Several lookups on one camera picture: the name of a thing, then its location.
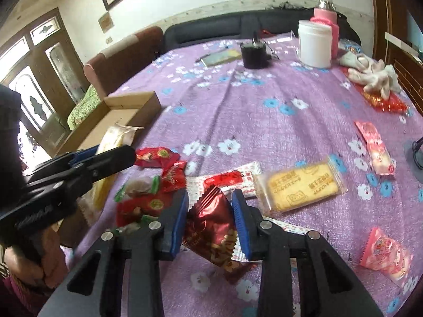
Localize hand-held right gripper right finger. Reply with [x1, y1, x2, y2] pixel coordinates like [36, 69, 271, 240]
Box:
[231, 189, 385, 317]

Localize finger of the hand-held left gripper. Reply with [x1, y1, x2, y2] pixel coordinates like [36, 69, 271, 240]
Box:
[25, 145, 137, 203]
[25, 146, 100, 181]

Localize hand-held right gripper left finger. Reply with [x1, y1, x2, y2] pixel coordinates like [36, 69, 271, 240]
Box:
[38, 188, 190, 317]

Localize yellow cake packet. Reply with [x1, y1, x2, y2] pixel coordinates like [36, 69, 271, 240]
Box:
[89, 122, 146, 212]

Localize dark red foil packet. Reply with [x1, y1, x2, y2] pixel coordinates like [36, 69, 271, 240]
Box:
[182, 185, 259, 283]

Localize green-ended clear candy packet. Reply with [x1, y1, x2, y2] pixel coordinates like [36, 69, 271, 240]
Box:
[114, 175, 162, 203]
[112, 215, 160, 236]

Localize red packet with green circle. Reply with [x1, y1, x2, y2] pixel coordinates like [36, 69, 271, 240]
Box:
[135, 147, 181, 170]
[116, 194, 172, 235]

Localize plain red packet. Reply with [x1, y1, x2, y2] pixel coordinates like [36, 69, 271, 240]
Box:
[160, 161, 188, 194]

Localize white red-print packet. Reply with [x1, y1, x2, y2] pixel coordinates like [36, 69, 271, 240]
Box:
[185, 161, 263, 212]

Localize cardboard box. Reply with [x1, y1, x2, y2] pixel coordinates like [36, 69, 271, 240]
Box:
[54, 91, 162, 248]

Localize yellow biscuit packet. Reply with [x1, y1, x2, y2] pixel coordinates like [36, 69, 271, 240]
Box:
[254, 155, 348, 216]

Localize pink packet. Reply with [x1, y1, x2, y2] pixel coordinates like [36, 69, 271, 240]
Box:
[355, 120, 396, 176]
[360, 226, 414, 288]

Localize person's left hand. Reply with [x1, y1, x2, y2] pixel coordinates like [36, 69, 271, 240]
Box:
[3, 228, 68, 289]

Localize green patterned blanket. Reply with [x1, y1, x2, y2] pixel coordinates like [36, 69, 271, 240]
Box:
[67, 84, 102, 132]

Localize person's patterned clothing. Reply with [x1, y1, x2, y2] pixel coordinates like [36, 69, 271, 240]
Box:
[0, 244, 50, 317]

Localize wooden glass door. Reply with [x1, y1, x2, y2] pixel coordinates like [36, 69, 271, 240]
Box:
[0, 7, 90, 172]

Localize purple floral tablecloth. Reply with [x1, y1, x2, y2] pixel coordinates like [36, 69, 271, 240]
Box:
[64, 35, 423, 317]

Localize brown armchair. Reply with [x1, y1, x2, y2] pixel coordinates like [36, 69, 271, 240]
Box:
[84, 26, 165, 97]

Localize thin booklet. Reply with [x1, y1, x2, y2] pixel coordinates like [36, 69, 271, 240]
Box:
[195, 48, 244, 69]

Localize black sofa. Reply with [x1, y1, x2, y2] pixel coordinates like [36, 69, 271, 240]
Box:
[163, 7, 361, 57]

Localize black device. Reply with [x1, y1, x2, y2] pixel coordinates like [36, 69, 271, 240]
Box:
[240, 31, 274, 71]

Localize red plastic bag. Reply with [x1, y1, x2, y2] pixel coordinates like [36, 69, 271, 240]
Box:
[342, 67, 411, 113]

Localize white plastic jar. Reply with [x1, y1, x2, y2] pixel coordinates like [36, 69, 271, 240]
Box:
[297, 20, 333, 69]

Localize white gloves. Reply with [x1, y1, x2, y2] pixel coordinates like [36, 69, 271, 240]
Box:
[339, 53, 403, 100]

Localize blue package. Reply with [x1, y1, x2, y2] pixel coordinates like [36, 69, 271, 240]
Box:
[339, 38, 363, 55]

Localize pink sleeved bottle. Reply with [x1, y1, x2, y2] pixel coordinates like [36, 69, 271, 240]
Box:
[313, 0, 340, 57]

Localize wooden cabinet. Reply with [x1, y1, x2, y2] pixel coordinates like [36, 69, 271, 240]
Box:
[368, 0, 423, 113]

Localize wall plaque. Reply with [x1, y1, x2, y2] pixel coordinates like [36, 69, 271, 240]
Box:
[98, 11, 115, 34]

